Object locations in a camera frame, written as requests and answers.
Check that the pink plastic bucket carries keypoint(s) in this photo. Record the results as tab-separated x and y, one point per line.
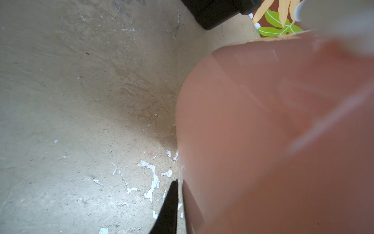
277	137

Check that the black yellow toolbox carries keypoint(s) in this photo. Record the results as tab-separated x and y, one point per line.
211	13

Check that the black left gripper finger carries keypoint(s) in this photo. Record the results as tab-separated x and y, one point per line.
166	223

